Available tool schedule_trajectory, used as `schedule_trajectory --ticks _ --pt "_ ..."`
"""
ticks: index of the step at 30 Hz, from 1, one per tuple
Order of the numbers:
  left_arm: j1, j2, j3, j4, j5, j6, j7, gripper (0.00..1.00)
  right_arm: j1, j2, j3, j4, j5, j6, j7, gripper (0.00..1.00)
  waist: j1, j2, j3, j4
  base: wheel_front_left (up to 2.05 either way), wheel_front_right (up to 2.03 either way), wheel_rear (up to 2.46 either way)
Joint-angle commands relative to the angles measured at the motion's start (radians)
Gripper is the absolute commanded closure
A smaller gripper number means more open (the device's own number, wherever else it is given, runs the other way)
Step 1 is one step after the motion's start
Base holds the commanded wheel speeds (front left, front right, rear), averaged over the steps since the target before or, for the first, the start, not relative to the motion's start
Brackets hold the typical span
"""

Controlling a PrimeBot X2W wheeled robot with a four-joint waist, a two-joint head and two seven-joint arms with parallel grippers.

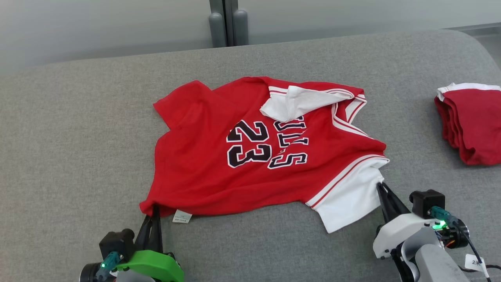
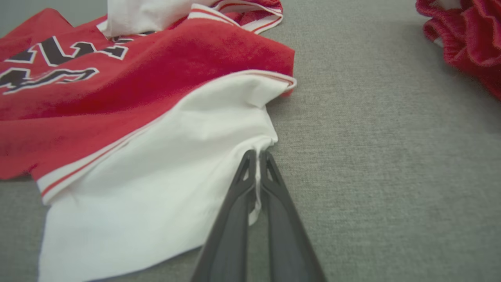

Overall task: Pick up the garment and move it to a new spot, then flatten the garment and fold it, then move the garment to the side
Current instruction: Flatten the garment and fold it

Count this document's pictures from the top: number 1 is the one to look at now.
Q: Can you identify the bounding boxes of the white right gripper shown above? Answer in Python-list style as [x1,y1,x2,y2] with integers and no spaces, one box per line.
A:
[372,182,441,260]

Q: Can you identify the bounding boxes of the teal cable connector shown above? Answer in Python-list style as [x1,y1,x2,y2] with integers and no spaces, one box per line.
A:
[427,206,457,230]
[96,251,121,281]

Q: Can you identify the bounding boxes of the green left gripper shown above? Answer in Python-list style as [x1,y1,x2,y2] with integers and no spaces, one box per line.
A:
[116,204,185,282]

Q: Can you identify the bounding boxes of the grey metal door frame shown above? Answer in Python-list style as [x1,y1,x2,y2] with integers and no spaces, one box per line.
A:
[209,0,240,47]

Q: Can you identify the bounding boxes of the grey cylindrical door stopper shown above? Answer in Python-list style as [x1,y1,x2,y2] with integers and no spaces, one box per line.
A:
[233,10,249,47]
[209,13,228,48]

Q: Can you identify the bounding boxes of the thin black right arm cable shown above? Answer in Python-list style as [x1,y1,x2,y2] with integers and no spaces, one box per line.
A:
[455,225,501,282]

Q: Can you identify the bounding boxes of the grey fabric sofa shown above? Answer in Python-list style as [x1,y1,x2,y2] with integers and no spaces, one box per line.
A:
[0,29,501,282]

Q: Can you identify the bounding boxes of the white cable label tag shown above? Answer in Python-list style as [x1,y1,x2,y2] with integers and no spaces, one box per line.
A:
[465,253,488,275]

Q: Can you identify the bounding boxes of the teal left cable connector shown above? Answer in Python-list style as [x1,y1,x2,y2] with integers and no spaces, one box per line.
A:
[96,251,121,281]

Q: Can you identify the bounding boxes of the teal right cable connector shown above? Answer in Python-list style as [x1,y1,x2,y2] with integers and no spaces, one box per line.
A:
[427,206,457,230]

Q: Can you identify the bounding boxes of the red shorts white waistband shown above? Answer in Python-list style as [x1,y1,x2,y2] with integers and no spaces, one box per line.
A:
[434,82,501,166]

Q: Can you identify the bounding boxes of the red number 23 jersey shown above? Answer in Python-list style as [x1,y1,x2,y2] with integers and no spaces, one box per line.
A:
[140,76,390,234]

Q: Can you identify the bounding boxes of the grey metal floor rail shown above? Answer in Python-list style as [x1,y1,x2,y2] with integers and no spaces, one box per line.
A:
[444,22,501,34]

